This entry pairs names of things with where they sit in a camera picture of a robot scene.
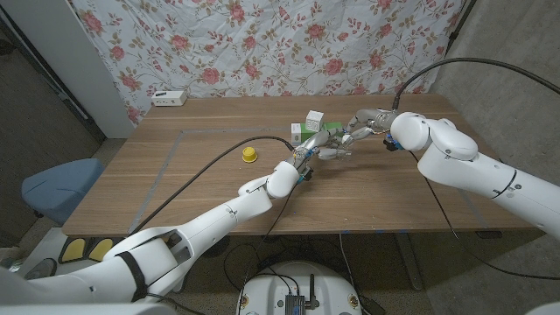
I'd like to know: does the green flexible straws box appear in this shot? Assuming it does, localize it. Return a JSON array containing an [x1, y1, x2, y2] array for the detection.
[[290, 121, 345, 148]]

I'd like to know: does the clear white-capped medicine bottle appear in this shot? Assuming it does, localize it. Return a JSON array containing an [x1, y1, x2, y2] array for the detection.
[[336, 134, 353, 161]]

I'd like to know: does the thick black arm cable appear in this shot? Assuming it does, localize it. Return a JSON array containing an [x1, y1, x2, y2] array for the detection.
[[392, 57, 560, 110], [129, 135, 295, 237]]

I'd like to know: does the black electronics box with antenna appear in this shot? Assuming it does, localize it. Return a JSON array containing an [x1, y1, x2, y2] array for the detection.
[[284, 274, 319, 315]]

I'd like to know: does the white robot torso base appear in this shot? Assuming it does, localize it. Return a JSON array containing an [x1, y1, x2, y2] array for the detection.
[[235, 261, 363, 315]]

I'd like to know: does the blue padded stool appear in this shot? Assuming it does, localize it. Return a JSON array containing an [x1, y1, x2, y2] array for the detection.
[[20, 157, 105, 225]]

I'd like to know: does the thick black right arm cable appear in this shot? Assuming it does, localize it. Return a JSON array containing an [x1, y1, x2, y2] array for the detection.
[[392, 57, 560, 110]]

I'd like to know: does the black backdrop stand pole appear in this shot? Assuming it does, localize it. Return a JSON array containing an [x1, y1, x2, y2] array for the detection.
[[445, 0, 478, 43]]

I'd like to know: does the grey slipper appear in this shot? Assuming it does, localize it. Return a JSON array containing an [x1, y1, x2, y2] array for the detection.
[[24, 257, 58, 281]]

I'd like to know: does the grey table leg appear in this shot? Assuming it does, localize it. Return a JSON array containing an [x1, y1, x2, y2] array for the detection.
[[393, 231, 424, 292]]

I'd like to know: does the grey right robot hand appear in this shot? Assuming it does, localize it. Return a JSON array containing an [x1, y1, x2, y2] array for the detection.
[[342, 108, 398, 148]]

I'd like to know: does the white power strip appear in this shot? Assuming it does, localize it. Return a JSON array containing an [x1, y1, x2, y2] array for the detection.
[[150, 89, 188, 108]]

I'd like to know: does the thin black left wrist cable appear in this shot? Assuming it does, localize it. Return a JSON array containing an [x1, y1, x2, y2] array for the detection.
[[238, 183, 298, 315]]

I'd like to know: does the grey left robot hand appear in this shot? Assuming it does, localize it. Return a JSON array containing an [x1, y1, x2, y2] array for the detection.
[[291, 127, 352, 171]]

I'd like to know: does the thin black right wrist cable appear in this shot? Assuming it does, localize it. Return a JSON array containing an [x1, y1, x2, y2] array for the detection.
[[409, 150, 560, 281]]

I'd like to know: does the floral backdrop cloth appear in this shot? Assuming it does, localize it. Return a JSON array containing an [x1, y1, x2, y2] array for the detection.
[[69, 0, 467, 126]]

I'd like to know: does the white cube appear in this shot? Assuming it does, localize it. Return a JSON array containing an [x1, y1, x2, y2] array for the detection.
[[304, 109, 326, 133]]

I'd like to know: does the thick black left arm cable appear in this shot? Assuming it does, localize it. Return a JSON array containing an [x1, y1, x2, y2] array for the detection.
[[129, 135, 295, 237]]

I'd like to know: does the white board panel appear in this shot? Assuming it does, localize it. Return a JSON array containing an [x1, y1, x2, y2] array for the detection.
[[0, 0, 136, 140]]

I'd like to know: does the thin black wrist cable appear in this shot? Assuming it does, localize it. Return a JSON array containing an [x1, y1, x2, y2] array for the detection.
[[238, 183, 298, 315], [409, 150, 560, 281]]

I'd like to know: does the yellow black foot pedal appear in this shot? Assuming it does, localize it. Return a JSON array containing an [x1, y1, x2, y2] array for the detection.
[[87, 237, 116, 262], [58, 237, 87, 264]]

